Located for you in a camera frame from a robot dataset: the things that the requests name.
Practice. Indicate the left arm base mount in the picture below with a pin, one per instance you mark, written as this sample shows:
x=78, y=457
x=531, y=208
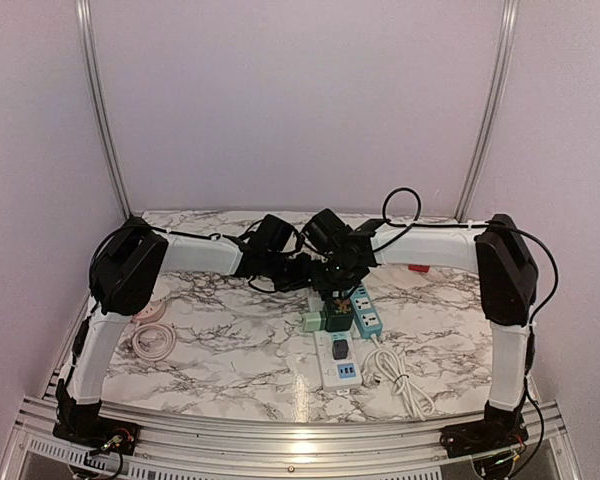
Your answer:
x=83, y=425

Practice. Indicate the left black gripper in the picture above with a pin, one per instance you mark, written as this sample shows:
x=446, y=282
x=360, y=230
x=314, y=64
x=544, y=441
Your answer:
x=300, y=280

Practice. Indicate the small black usb charger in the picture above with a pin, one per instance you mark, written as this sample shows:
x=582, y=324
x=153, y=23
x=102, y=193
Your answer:
x=340, y=349

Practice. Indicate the dark green cube adapter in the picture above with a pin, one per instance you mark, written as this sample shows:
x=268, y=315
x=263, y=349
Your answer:
x=338, y=315

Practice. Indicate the aluminium post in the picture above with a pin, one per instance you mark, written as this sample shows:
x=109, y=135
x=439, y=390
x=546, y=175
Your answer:
x=85, y=24
x=497, y=87

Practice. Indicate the right aluminium post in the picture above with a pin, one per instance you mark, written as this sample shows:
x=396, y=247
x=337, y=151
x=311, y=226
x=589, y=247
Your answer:
x=497, y=87

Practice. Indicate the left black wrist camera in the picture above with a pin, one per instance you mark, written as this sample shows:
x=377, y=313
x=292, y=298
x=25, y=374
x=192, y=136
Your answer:
x=275, y=235

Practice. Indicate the teal power strip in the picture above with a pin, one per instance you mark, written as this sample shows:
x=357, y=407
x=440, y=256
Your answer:
x=366, y=317

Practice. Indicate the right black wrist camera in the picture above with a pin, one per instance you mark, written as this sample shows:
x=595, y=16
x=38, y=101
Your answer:
x=326, y=231

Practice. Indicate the beige round power strip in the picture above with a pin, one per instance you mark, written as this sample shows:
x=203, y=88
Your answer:
x=152, y=312

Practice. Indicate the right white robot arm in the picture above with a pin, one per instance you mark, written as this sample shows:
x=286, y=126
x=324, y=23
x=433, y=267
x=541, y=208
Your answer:
x=495, y=250

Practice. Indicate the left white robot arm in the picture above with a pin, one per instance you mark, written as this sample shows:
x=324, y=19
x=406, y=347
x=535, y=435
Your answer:
x=126, y=265

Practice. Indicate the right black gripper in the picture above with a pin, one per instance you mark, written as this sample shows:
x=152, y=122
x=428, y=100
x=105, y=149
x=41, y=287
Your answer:
x=323, y=287

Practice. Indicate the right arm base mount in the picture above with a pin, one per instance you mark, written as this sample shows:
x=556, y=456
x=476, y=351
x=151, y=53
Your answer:
x=497, y=429

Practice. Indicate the left aluminium post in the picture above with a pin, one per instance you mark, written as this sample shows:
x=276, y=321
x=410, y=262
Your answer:
x=85, y=24

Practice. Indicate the aluminium front rail frame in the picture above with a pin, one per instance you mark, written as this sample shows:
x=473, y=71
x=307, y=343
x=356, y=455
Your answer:
x=173, y=446

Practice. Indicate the red cube socket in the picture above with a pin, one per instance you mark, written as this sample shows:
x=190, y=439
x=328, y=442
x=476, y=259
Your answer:
x=419, y=268

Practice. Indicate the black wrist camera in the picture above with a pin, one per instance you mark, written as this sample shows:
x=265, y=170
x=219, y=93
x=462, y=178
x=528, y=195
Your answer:
x=326, y=231
x=275, y=235

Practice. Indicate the light green plug adapter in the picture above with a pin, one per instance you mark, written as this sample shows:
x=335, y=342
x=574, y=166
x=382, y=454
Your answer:
x=314, y=321

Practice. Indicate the white long power strip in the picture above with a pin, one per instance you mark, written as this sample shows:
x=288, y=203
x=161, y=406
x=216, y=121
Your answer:
x=336, y=376

